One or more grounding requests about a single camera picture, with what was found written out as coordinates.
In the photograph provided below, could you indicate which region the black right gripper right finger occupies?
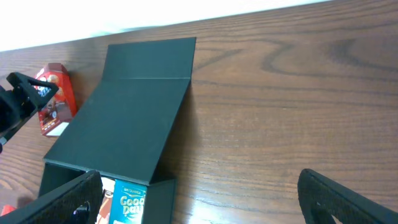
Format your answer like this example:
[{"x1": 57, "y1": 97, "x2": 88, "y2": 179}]
[{"x1": 297, "y1": 169, "x2": 397, "y2": 224}]

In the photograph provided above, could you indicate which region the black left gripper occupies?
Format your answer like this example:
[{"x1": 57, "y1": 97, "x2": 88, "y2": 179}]
[{"x1": 1, "y1": 72, "x2": 58, "y2": 152}]

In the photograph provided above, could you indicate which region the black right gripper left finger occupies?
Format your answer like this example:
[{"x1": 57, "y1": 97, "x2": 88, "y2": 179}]
[{"x1": 1, "y1": 170, "x2": 103, "y2": 223}]

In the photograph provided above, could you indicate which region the red Hello Panda box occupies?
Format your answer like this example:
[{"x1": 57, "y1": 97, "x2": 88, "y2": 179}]
[{"x1": 35, "y1": 63, "x2": 78, "y2": 137}]

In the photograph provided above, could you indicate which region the teal Chunkies cookie box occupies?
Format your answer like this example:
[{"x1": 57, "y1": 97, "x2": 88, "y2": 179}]
[{"x1": 109, "y1": 180, "x2": 147, "y2": 224}]

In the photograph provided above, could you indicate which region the red Hacks candy bag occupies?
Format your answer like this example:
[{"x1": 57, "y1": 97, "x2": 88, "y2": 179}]
[{"x1": 1, "y1": 205, "x2": 16, "y2": 216}]

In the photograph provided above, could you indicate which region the dark green open box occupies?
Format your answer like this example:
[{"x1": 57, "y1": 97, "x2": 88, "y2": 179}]
[{"x1": 39, "y1": 37, "x2": 196, "y2": 223}]

